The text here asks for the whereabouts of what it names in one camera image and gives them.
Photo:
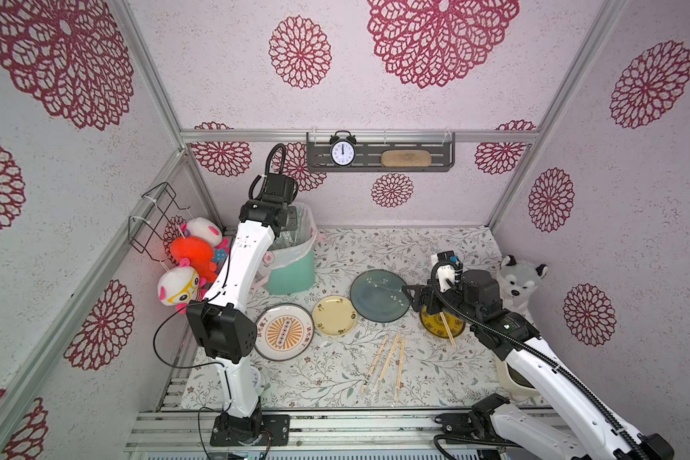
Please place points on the red plush toy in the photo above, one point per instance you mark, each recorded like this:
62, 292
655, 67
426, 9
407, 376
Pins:
193, 251

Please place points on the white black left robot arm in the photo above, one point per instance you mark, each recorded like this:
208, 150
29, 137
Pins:
219, 322

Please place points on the dark green glass plate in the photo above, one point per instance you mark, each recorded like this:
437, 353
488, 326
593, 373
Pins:
377, 296

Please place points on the green trash bin with bag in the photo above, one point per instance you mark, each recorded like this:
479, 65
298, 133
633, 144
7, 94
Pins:
288, 266

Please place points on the white plush with yellow glasses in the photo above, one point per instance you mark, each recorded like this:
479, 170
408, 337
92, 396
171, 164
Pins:
180, 286

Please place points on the black alarm clock on shelf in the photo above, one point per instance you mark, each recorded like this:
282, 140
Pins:
343, 147

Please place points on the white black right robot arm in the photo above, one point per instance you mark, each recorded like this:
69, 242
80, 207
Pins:
594, 430

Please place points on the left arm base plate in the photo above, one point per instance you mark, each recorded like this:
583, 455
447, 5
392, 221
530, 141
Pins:
260, 429

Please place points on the yellow black patterned plate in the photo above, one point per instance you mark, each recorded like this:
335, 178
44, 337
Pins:
434, 325

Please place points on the wooden brush on shelf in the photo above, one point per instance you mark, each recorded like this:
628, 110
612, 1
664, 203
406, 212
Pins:
406, 159

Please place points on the grey husky plush toy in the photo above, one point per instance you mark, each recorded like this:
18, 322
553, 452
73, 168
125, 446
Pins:
517, 281

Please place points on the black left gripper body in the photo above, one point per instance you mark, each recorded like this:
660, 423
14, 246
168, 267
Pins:
292, 217

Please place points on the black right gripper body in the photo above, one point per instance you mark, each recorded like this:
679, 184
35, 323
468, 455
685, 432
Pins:
425, 296

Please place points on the white green rectangular tray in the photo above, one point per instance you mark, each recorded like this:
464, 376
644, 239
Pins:
513, 381

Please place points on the white alarm clock on table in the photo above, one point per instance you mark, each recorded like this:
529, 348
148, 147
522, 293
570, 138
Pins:
258, 380

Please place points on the white orange patterned plate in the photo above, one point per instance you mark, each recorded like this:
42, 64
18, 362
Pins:
284, 332

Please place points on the grey wall shelf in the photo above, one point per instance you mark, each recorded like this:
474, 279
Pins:
368, 155

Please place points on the small pale yellow plate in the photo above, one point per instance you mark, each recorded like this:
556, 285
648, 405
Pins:
335, 316

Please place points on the disposable chopsticks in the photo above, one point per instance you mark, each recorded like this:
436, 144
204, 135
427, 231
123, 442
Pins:
388, 360
398, 384
373, 365
447, 329

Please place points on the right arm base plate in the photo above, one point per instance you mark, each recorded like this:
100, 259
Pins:
474, 426

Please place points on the black wire wall basket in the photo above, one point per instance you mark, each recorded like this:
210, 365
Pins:
152, 232

